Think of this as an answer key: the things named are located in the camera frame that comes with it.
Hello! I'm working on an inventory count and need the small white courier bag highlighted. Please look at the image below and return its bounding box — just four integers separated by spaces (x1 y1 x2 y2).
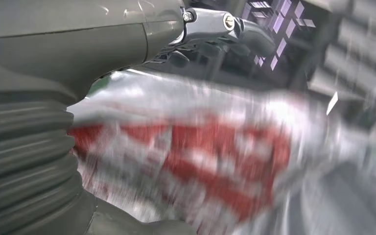
67 69 341 235

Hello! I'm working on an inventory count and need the dark green table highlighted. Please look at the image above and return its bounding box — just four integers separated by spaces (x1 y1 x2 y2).
87 77 113 96

